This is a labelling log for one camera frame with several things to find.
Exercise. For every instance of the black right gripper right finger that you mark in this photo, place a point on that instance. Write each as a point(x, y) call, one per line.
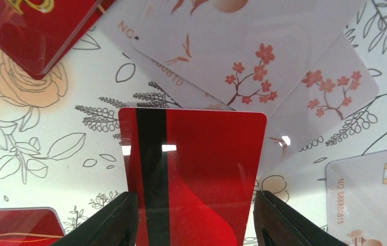
point(277, 223)

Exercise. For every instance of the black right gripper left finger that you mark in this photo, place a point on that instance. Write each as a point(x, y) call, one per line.
point(114, 224)

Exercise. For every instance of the red magnetic stripe card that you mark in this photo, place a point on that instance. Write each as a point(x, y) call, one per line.
point(193, 171)

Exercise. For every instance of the red VIP card centre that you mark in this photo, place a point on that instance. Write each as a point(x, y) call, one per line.
point(29, 226)

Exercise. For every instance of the red vip card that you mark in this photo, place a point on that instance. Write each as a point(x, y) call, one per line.
point(29, 226)
point(37, 34)

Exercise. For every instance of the white floral card right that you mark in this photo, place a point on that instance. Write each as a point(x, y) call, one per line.
point(357, 199)

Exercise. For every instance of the white floral card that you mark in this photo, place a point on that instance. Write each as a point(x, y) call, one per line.
point(332, 92)
point(357, 199)

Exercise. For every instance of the white floral card upper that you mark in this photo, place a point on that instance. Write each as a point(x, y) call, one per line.
point(332, 92)

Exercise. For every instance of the red VIP card upper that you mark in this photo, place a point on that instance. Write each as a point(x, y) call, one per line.
point(37, 34)

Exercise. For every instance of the floral patterned table mat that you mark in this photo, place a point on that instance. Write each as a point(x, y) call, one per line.
point(60, 141)

